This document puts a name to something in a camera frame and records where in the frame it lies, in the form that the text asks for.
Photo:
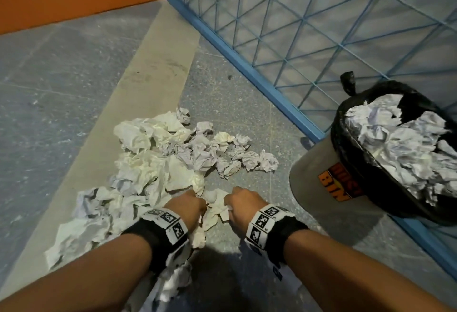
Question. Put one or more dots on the person's right hand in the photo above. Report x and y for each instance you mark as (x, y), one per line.
(244, 202)

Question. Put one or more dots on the person's left hand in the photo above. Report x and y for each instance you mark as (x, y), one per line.
(184, 208)

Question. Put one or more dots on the person's right fingers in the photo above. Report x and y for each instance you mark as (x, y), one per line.
(231, 201)

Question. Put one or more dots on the person's left fingers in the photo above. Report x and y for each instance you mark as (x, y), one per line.
(199, 204)

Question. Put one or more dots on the white paper sheet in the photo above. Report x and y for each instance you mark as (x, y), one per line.
(216, 208)

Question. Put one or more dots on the person's right forearm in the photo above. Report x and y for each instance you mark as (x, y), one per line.
(342, 276)

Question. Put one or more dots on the person's left forearm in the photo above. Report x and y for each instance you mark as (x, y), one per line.
(85, 276)

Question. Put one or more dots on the black marker-tagged left wristband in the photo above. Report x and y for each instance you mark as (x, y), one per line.
(162, 229)

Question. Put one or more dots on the black marker-tagged wristband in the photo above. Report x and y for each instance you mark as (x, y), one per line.
(162, 229)
(273, 227)

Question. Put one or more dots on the black marker-tagged right wristband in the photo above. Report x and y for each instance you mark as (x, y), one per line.
(273, 227)

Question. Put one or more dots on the pile of crumpled papers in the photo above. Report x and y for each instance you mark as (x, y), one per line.
(157, 165)

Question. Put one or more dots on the grey trash bin orange label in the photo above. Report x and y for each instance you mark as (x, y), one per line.
(314, 183)

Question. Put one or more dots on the black trash bag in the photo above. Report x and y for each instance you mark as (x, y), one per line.
(371, 176)

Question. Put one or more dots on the heap of binned paper balls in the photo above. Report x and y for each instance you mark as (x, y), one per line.
(407, 144)

